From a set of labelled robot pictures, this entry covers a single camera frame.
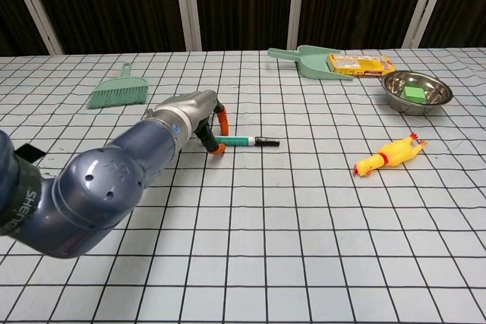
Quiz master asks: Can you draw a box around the mint green hand brush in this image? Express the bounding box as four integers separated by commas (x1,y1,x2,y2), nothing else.
87,61,150,110

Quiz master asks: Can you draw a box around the dark ribbed partition panel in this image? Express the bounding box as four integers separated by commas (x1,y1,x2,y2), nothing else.
418,0,486,49
297,0,434,51
191,0,297,52
0,0,51,58
22,0,188,55

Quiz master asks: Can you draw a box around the white metal frame post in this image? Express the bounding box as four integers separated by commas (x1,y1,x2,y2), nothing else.
402,0,455,49
172,0,203,52
286,0,307,51
5,0,65,56

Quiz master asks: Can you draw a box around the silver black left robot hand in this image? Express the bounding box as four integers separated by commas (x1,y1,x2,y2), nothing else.
144,89,232,156

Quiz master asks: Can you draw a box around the stainless steel bowl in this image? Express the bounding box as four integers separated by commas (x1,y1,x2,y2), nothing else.
380,70,454,117

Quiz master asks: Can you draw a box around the yellow cardboard box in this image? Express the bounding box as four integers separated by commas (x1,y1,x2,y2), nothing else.
327,53,396,78

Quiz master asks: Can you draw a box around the mint green dustpan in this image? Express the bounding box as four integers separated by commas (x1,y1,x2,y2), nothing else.
267,45,355,82

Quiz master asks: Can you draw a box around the black marker cap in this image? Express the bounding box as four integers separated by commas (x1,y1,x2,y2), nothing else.
254,136,282,148

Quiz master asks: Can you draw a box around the white marker with green label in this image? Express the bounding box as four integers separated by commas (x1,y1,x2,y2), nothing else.
216,135,258,149

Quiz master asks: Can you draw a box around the green square block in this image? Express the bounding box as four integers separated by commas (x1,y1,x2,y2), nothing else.
402,86,427,105

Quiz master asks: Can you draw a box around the white black-grid tablecloth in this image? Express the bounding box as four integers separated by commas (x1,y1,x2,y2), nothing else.
0,47,486,324

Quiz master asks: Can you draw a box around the yellow rubber chicken toy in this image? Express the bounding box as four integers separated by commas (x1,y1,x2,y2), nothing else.
353,131,428,179

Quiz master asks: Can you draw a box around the black lettered arm strap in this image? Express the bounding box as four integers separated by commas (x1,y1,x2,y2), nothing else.
0,143,48,237

